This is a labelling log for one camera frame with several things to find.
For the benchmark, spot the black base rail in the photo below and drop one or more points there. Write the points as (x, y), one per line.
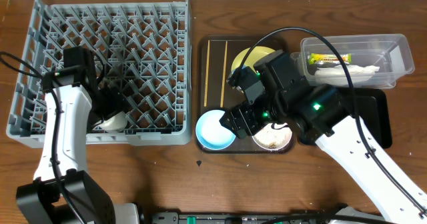
(343, 216)

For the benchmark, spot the grey plastic dishwasher rack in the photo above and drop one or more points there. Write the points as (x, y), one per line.
(144, 50)

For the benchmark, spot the clear plastic waste bin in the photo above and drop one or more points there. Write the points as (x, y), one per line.
(378, 60)

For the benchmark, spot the green snack wrapper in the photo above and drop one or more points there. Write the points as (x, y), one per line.
(323, 59)

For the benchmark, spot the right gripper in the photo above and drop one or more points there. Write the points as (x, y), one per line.
(241, 116)

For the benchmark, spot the small white cup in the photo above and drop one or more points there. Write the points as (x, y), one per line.
(115, 124)

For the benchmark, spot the dark brown serving tray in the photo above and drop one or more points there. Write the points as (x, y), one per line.
(232, 97)

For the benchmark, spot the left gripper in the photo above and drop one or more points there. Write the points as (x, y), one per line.
(109, 105)

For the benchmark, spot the light blue bowl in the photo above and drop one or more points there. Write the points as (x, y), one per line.
(210, 133)

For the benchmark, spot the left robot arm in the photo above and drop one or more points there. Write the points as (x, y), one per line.
(62, 190)

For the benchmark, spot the black waste tray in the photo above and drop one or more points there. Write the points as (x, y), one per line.
(373, 109)

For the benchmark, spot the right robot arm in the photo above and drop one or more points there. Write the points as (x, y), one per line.
(277, 93)

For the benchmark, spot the rice and nut scraps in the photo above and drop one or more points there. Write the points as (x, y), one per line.
(272, 140)

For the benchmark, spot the wooden chopstick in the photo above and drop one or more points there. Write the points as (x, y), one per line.
(224, 75)
(206, 74)

